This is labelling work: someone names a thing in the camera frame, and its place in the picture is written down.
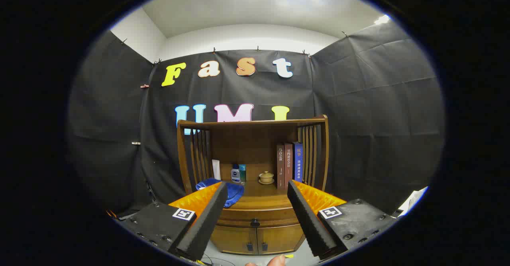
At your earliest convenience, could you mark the folded blue towel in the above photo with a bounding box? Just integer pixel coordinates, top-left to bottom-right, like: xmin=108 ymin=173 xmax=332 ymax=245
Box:
xmin=195 ymin=178 xmax=245 ymax=208

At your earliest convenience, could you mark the brown wooden drawer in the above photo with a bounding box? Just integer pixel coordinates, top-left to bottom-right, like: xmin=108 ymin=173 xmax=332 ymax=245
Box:
xmin=216 ymin=206 xmax=300 ymax=229

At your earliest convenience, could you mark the black backdrop cloth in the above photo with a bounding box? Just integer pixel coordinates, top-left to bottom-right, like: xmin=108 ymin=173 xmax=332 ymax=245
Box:
xmin=68 ymin=19 xmax=445 ymax=219

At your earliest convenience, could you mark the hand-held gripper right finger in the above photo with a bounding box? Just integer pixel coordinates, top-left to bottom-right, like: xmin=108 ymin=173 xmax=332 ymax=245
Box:
xmin=287 ymin=180 xmax=399 ymax=260

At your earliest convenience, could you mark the blue book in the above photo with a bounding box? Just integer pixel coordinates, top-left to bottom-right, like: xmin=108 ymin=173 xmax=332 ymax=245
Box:
xmin=293 ymin=142 xmax=304 ymax=183

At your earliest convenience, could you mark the reddish brown book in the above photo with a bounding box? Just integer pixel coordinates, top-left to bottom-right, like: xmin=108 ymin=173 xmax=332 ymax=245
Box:
xmin=284 ymin=143 xmax=294 ymax=187

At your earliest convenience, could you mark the wooden cabinet door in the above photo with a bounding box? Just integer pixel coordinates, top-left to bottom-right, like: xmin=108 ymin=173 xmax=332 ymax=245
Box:
xmin=256 ymin=224 xmax=305 ymax=255
xmin=210 ymin=225 xmax=257 ymax=255

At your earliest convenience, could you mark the dark brown book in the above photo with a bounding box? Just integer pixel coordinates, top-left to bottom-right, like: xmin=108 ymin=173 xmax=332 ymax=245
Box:
xmin=277 ymin=145 xmax=286 ymax=190

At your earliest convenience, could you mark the white cable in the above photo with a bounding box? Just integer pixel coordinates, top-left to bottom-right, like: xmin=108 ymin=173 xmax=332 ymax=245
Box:
xmin=199 ymin=255 xmax=239 ymax=266

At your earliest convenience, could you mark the wooden countertop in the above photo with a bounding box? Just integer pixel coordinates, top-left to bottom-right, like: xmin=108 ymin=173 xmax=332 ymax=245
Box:
xmin=190 ymin=179 xmax=303 ymax=211

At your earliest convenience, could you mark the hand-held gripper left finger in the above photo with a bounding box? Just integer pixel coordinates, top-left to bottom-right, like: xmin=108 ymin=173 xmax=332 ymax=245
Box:
xmin=116 ymin=181 xmax=228 ymax=262

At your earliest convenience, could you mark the brown wooden cabinet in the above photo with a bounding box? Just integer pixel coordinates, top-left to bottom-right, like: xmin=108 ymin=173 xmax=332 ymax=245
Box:
xmin=177 ymin=115 xmax=330 ymax=255

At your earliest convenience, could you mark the white sheet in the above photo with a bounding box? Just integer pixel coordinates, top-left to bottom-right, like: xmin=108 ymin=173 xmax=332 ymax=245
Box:
xmin=398 ymin=186 xmax=429 ymax=217

